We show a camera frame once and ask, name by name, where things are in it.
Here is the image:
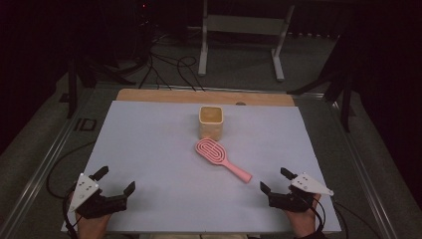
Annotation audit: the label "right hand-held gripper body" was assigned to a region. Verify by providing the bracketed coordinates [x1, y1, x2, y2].
[267, 171, 334, 213]

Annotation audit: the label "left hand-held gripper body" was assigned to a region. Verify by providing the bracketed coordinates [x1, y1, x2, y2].
[68, 172, 128, 220]

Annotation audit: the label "pink hairbrush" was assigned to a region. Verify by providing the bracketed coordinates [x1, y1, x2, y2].
[194, 137, 254, 184]

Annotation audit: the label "yellow square cup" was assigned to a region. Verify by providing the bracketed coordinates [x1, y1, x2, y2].
[198, 105, 225, 142]

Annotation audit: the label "person's left hand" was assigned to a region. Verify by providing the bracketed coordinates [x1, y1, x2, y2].
[75, 213, 112, 239]

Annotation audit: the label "person's right hand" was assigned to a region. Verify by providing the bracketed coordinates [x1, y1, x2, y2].
[285, 194, 322, 239]

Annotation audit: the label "white table sheet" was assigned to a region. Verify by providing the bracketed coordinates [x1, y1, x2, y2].
[60, 100, 342, 233]

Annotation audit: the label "dark tripod stand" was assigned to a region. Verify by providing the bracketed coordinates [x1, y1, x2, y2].
[287, 31, 355, 133]
[65, 54, 137, 120]

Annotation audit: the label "white metal stand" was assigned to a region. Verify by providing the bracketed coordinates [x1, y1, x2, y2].
[197, 0, 296, 83]

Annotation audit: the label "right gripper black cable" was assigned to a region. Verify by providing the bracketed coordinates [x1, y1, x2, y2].
[307, 194, 326, 235]

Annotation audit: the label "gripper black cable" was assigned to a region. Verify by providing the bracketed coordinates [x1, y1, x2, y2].
[307, 194, 326, 235]
[62, 187, 81, 239]

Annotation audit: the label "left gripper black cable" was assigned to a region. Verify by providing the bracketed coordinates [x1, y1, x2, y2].
[62, 187, 81, 239]

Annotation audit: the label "thin black floor cable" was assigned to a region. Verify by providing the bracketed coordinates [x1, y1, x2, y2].
[45, 140, 98, 201]

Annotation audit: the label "aluminium frame rail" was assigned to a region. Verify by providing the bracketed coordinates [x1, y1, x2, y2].
[0, 87, 98, 239]
[292, 93, 401, 239]

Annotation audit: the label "black floor cables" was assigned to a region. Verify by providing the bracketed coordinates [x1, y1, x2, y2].
[138, 31, 206, 93]

